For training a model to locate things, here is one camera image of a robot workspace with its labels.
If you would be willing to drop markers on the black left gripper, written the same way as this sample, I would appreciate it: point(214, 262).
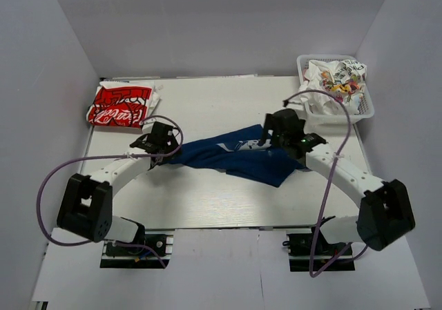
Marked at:
point(166, 149)

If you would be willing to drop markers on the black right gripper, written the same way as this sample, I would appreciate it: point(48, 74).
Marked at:
point(271, 130)

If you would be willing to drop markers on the blue t-shirt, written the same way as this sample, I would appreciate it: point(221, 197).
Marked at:
point(238, 154)

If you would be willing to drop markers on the white printed t-shirt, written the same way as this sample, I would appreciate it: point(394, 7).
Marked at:
point(328, 83)

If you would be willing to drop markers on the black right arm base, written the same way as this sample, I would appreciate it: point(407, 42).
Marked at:
point(299, 247)

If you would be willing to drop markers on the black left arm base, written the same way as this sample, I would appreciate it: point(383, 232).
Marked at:
point(158, 255)

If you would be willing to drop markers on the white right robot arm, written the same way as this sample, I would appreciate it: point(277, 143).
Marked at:
point(384, 209)

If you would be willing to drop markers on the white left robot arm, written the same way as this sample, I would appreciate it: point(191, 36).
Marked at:
point(87, 206)

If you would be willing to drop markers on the red and white folded t-shirt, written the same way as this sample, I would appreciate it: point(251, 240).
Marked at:
point(122, 104)

